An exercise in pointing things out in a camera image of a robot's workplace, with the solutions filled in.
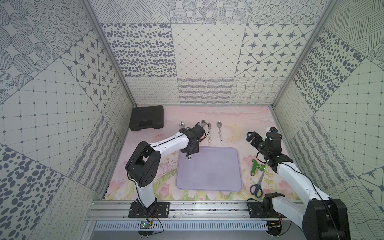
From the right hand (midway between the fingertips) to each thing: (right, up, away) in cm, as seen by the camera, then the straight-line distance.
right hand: (252, 138), depth 86 cm
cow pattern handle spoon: (-44, +7, +21) cm, 49 cm away
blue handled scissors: (+1, -27, -5) cm, 28 cm away
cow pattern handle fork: (-37, -11, +1) cm, 39 cm away
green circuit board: (-58, -40, -15) cm, 72 cm away
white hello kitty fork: (-23, +7, +24) cm, 34 cm away
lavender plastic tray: (-23, -19, +4) cm, 30 cm away
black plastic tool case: (-71, +13, +27) cm, 77 cm away
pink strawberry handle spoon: (-28, +7, +22) cm, 36 cm away
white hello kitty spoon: (-16, +8, +21) cm, 28 cm away
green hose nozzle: (+3, -16, 0) cm, 17 cm away
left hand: (-35, -6, +4) cm, 36 cm away
